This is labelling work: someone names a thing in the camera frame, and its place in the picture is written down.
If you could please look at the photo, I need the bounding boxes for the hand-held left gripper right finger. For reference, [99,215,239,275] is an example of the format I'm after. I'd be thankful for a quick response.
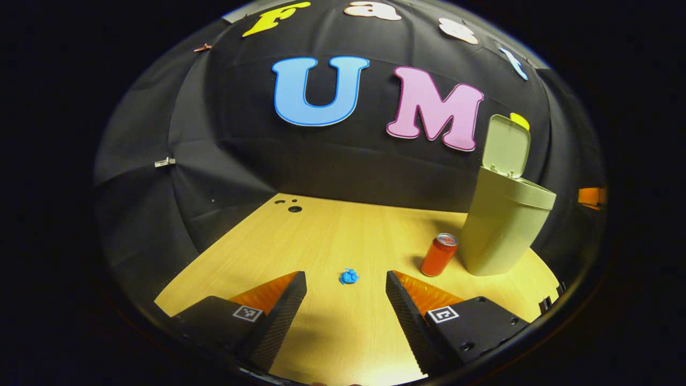
[386,270,531,376]

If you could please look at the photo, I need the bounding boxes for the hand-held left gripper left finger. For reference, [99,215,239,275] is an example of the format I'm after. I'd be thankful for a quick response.
[155,271,308,373]

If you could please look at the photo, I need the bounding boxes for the orange pop can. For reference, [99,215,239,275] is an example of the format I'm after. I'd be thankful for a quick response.
[420,233,459,278]

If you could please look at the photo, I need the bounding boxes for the green desktop garbage bin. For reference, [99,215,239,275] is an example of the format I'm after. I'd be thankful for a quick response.
[460,114,557,277]

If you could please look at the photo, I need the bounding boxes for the wooden desktop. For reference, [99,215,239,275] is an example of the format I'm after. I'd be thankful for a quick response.
[154,193,561,386]

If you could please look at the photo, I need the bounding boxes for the black backdrop cloth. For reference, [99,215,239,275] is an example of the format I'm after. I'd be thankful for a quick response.
[92,0,609,322]

